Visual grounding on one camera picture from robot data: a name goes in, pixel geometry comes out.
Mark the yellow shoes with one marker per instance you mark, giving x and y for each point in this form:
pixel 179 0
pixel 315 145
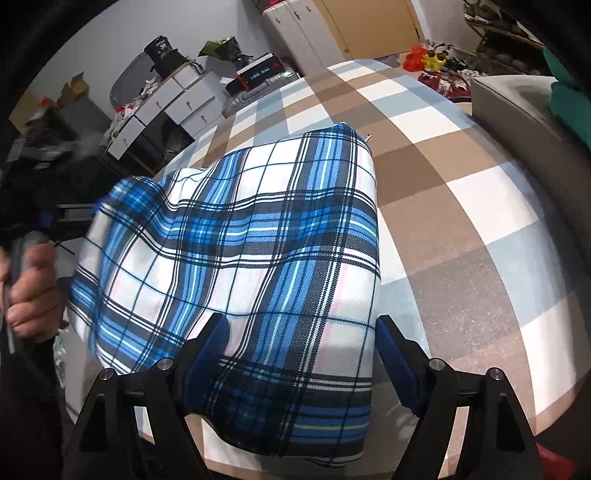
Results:
pixel 436 61

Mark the person's left hand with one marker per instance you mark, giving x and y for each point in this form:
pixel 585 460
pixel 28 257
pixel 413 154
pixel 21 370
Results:
pixel 37 300

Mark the black bucket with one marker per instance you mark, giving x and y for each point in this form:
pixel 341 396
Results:
pixel 164 53

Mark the silver suitcase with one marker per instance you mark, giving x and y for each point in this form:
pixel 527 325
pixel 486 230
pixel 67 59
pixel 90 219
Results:
pixel 258 94

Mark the red shoe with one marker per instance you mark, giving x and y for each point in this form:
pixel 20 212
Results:
pixel 458 86
pixel 430 81

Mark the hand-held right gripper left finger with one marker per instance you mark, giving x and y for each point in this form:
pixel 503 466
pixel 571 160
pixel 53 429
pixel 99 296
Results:
pixel 207 364

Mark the green cloth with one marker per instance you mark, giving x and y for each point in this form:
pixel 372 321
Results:
pixel 570 101

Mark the grey chair back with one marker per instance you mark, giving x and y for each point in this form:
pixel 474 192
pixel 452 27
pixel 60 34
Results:
pixel 129 78

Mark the white drawer cabinet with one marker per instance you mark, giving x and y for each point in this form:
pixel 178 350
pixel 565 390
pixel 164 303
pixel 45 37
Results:
pixel 171 106

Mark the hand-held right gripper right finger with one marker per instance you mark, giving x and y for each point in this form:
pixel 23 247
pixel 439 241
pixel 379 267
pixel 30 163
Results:
pixel 397 364

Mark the open cardboard boxes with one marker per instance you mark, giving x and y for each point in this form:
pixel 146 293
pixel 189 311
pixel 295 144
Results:
pixel 51 99

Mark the wooden door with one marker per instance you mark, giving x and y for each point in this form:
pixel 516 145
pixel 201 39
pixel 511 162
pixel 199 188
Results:
pixel 374 25

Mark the wrapped flower bouquet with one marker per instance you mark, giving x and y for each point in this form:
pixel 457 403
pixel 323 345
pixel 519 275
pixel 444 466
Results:
pixel 224 50

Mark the grey sofa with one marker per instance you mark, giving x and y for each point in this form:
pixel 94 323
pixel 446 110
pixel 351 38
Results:
pixel 521 101

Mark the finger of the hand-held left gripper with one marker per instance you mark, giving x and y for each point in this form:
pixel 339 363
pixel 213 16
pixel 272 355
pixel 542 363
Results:
pixel 74 213

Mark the black and red box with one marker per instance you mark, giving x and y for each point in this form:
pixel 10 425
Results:
pixel 258 71

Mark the blue plaid shirt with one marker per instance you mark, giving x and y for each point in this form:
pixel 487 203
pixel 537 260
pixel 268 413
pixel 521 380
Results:
pixel 258 258

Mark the checked bed cover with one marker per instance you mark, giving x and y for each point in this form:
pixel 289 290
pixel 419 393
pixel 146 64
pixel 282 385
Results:
pixel 461 230

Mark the white wardrobe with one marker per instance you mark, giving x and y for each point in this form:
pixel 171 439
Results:
pixel 300 32

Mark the person's left forearm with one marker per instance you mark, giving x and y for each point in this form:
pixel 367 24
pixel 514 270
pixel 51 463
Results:
pixel 25 406

